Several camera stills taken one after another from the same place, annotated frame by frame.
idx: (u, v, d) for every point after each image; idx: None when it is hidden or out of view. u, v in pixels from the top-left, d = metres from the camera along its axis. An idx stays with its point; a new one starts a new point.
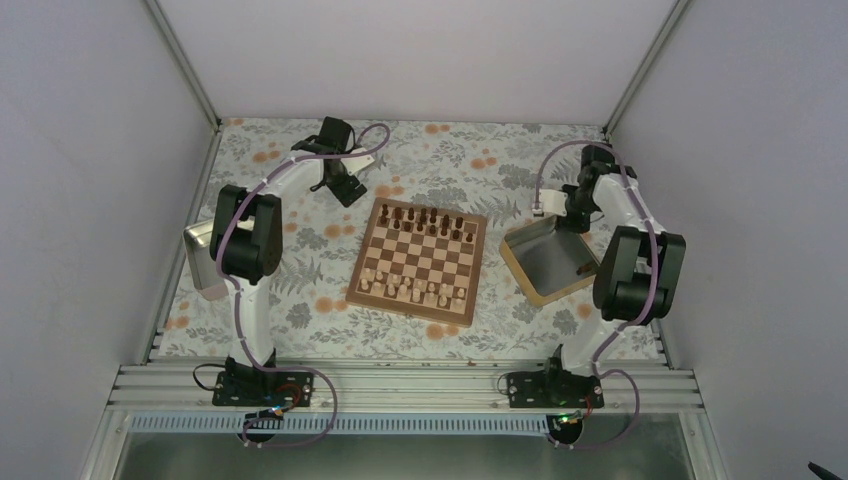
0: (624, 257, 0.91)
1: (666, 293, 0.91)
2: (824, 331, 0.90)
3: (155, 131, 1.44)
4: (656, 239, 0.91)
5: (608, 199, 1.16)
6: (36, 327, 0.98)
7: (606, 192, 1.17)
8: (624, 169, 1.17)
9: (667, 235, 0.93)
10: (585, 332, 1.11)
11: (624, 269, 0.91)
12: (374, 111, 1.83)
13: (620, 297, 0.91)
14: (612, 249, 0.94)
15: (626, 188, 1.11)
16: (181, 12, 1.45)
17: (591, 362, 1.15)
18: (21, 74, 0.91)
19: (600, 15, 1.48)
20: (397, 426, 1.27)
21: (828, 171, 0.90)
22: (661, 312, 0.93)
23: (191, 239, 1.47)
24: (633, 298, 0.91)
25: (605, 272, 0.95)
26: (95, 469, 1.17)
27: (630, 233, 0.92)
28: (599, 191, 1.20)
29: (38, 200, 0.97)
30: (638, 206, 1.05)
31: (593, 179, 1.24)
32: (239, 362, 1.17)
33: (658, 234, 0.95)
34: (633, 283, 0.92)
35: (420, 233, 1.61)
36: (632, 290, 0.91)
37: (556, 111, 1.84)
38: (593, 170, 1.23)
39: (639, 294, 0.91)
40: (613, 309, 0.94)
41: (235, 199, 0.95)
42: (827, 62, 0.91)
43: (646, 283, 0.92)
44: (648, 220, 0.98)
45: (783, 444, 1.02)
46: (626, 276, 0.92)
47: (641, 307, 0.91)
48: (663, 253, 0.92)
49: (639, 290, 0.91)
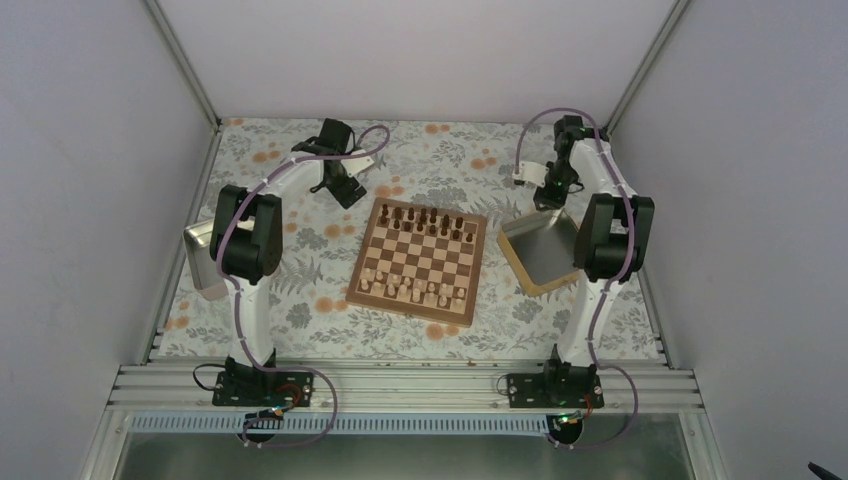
0: (599, 220, 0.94)
1: (640, 250, 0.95)
2: (824, 331, 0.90)
3: (155, 132, 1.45)
4: (629, 202, 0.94)
5: (584, 165, 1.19)
6: (36, 327, 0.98)
7: (580, 156, 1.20)
8: (599, 133, 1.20)
9: (639, 198, 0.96)
10: (574, 317, 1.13)
11: (602, 231, 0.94)
12: (374, 111, 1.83)
13: (598, 258, 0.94)
14: (588, 214, 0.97)
15: (600, 152, 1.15)
16: (181, 13, 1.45)
17: (588, 346, 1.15)
18: (21, 74, 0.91)
19: (599, 15, 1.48)
20: (397, 426, 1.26)
21: (829, 171, 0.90)
22: (638, 268, 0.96)
23: (190, 239, 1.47)
24: (610, 258, 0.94)
25: (584, 236, 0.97)
26: (95, 470, 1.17)
27: (605, 199, 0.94)
28: (574, 157, 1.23)
29: (39, 199, 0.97)
30: (610, 171, 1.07)
31: (568, 144, 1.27)
32: (239, 362, 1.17)
33: (630, 197, 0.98)
34: (610, 244, 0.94)
35: (420, 233, 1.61)
36: (610, 250, 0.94)
37: (556, 111, 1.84)
38: (567, 135, 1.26)
39: (616, 254, 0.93)
40: (593, 269, 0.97)
41: (235, 199, 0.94)
42: (827, 63, 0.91)
43: (622, 242, 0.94)
44: (621, 186, 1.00)
45: (784, 444, 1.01)
46: (602, 238, 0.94)
47: (619, 265, 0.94)
48: (635, 214, 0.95)
49: (617, 249, 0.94)
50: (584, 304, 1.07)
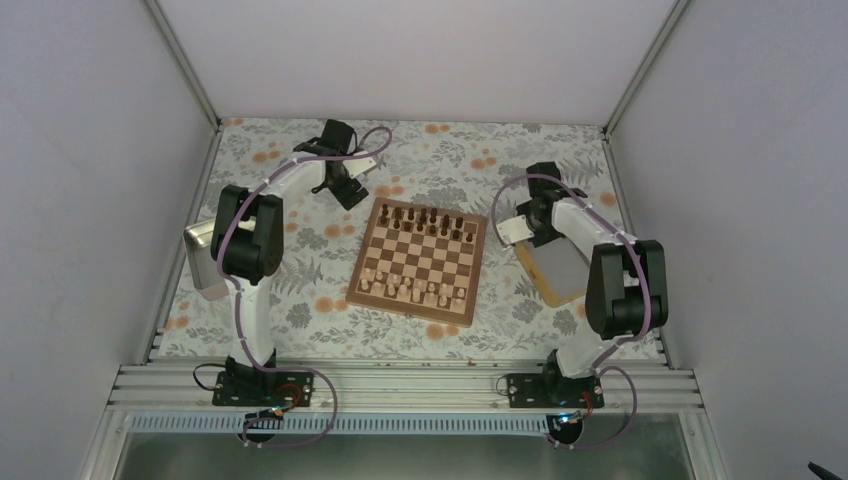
0: (611, 272, 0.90)
1: (660, 300, 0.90)
2: (823, 330, 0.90)
3: (156, 132, 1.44)
4: (634, 249, 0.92)
5: (570, 223, 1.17)
6: (36, 327, 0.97)
7: (566, 216, 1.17)
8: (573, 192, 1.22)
9: (644, 242, 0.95)
10: (582, 342, 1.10)
11: (617, 286, 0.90)
12: (374, 111, 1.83)
13: (618, 314, 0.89)
14: (597, 270, 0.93)
15: (585, 209, 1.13)
16: (181, 12, 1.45)
17: (591, 369, 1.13)
18: (20, 73, 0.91)
19: (599, 17, 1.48)
20: (397, 426, 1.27)
21: (828, 171, 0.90)
22: (661, 320, 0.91)
23: (191, 239, 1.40)
24: (630, 314, 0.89)
25: (598, 294, 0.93)
26: (95, 470, 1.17)
27: (610, 250, 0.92)
28: (557, 217, 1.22)
29: (39, 198, 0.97)
30: (601, 221, 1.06)
31: (547, 207, 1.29)
32: (239, 361, 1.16)
33: (633, 244, 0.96)
34: (627, 298, 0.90)
35: (420, 233, 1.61)
36: (629, 305, 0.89)
37: (555, 111, 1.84)
38: (546, 198, 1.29)
39: (635, 308, 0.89)
40: (614, 330, 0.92)
41: (236, 200, 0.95)
42: (827, 63, 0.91)
43: (639, 294, 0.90)
44: (618, 233, 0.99)
45: (784, 444, 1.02)
46: (618, 293, 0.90)
47: (641, 320, 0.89)
48: (644, 261, 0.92)
49: (635, 303, 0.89)
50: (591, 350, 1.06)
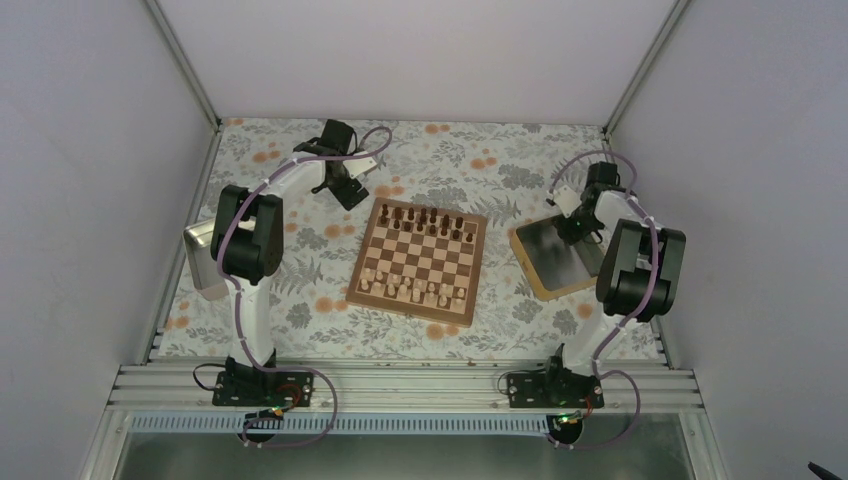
0: (626, 248, 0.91)
1: (669, 287, 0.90)
2: (824, 330, 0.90)
3: (156, 131, 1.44)
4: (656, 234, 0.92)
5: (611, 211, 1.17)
6: (36, 327, 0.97)
7: (608, 206, 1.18)
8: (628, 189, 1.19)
9: (669, 231, 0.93)
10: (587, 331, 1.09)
11: (628, 262, 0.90)
12: (374, 111, 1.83)
13: (622, 290, 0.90)
14: (613, 242, 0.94)
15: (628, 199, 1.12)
16: (181, 12, 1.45)
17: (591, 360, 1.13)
18: (20, 74, 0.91)
19: (598, 17, 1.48)
20: (397, 426, 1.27)
21: (828, 172, 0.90)
22: (666, 307, 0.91)
23: (191, 239, 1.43)
24: (634, 293, 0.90)
25: (607, 267, 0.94)
26: (95, 470, 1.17)
27: (631, 226, 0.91)
28: (601, 208, 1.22)
29: (39, 198, 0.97)
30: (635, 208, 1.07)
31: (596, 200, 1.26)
32: (239, 361, 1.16)
33: (659, 230, 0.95)
34: (635, 277, 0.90)
35: (420, 233, 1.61)
36: (634, 285, 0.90)
37: (555, 111, 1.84)
38: (595, 190, 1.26)
39: (639, 288, 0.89)
40: (615, 304, 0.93)
41: (236, 200, 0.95)
42: (826, 64, 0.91)
43: (649, 277, 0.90)
44: (646, 219, 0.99)
45: (784, 444, 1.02)
46: (629, 270, 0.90)
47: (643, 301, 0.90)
48: (664, 248, 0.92)
49: (641, 284, 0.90)
50: (594, 332, 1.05)
